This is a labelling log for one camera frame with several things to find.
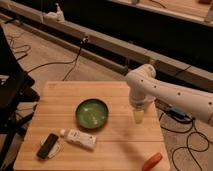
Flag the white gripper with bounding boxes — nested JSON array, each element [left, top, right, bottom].
[[130, 95, 148, 124]]

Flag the green ceramic bowl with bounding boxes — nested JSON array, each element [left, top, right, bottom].
[[75, 99, 109, 129]]

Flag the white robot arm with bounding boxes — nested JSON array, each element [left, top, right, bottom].
[[125, 64, 213, 127]]

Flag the blue black connector box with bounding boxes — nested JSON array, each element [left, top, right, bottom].
[[169, 107, 187, 119]]

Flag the orange red carrot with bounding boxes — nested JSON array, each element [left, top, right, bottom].
[[142, 153, 163, 171]]

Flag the white plastic bottle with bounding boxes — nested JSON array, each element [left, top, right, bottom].
[[60, 129, 97, 150]]

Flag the black smartphone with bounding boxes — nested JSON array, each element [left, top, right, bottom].
[[36, 133, 59, 160]]

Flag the black chair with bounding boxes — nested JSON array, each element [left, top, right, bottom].
[[0, 25, 40, 168]]

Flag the white object on ledge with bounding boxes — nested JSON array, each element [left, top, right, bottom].
[[45, 4, 65, 22]]

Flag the black floor cable left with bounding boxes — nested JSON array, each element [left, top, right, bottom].
[[6, 34, 90, 82]]

